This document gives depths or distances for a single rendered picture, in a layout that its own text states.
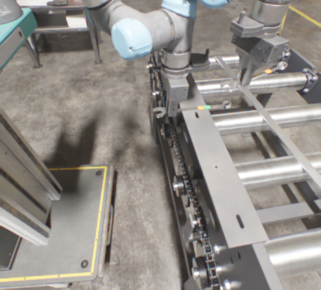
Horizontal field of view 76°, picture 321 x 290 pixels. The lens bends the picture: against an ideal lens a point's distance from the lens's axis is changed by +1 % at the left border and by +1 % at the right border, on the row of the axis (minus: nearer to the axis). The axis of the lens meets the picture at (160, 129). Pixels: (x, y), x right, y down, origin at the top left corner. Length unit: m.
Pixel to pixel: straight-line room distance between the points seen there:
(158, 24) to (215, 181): 0.38
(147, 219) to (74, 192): 0.58
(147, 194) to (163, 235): 0.33
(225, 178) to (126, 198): 1.32
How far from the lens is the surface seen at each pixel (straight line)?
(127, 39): 0.42
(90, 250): 1.39
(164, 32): 0.45
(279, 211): 1.04
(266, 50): 0.59
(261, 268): 0.53
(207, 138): 0.62
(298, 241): 0.88
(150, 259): 1.66
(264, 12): 0.57
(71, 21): 3.18
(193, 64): 0.56
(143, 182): 1.84
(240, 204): 0.54
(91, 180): 1.55
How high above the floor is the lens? 1.64
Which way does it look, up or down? 49 degrees down
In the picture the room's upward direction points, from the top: 2 degrees clockwise
